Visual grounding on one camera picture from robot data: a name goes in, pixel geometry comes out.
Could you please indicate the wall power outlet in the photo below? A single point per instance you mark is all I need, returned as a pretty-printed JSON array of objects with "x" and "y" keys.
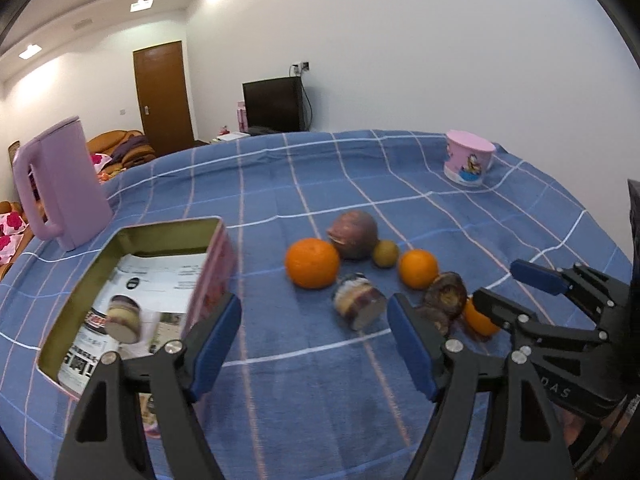
[{"x": 301, "y": 66}]

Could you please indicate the orange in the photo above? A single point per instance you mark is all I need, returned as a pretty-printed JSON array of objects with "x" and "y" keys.
[
  {"x": 417, "y": 269},
  {"x": 477, "y": 322},
  {"x": 312, "y": 262}
]

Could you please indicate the dark wrinkled passion fruit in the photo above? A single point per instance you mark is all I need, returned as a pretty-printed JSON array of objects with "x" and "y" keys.
[{"x": 442, "y": 292}]

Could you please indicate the purple cloth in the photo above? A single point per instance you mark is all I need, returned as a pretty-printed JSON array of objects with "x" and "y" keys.
[{"x": 131, "y": 146}]

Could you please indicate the white flat box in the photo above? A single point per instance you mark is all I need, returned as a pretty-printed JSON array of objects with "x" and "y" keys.
[{"x": 231, "y": 136}]

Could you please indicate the low television cabinet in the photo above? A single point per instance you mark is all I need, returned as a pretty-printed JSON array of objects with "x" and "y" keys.
[{"x": 260, "y": 131}]

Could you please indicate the brown decorated frame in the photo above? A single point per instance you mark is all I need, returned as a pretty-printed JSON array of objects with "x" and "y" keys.
[{"x": 13, "y": 152}]

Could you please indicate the pink floral pillow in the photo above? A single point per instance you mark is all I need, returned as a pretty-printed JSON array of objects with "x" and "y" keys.
[
  {"x": 101, "y": 162},
  {"x": 11, "y": 240}
]

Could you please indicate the round purple passion fruit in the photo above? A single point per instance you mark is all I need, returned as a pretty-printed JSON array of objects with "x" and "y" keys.
[{"x": 355, "y": 232}]

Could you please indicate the pink cartoon cup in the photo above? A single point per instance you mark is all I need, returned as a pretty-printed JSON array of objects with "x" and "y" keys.
[{"x": 465, "y": 167}]

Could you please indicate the brown wooden door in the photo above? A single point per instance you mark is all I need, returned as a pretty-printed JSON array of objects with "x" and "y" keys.
[{"x": 162, "y": 100}]

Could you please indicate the small yellow-green fruit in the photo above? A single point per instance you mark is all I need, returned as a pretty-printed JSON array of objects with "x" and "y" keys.
[{"x": 385, "y": 253}]

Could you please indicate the square ceiling light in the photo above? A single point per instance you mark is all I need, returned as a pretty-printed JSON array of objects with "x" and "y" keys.
[
  {"x": 141, "y": 5},
  {"x": 29, "y": 51}
]

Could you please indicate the purple electric kettle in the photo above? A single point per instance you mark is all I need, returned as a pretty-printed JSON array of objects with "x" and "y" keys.
[{"x": 70, "y": 185}]

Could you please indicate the pink metal tin box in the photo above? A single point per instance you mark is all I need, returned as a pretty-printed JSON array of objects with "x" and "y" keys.
[{"x": 220, "y": 265}]

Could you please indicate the blue checkered tablecloth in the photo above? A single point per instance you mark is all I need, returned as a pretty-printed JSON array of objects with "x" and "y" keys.
[{"x": 300, "y": 410}]

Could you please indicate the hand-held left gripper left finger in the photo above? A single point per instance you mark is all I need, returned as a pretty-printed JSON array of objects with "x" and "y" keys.
[{"x": 215, "y": 345}]

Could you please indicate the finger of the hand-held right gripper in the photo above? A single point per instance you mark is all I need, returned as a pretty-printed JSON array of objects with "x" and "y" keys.
[
  {"x": 500, "y": 307},
  {"x": 535, "y": 275}
]

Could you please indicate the printed paper sheet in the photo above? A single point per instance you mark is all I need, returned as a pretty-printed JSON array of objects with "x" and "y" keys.
[{"x": 150, "y": 280}]

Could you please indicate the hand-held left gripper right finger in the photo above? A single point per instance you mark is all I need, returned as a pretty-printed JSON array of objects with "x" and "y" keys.
[{"x": 410, "y": 345}]

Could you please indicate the small glass jar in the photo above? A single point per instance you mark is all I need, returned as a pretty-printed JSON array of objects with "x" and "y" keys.
[
  {"x": 357, "y": 300},
  {"x": 122, "y": 317}
]

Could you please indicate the black television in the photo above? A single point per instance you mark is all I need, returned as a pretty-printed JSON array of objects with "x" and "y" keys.
[{"x": 272, "y": 105}]

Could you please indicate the pink cup lid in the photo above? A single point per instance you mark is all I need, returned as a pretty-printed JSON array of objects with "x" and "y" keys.
[{"x": 472, "y": 139}]

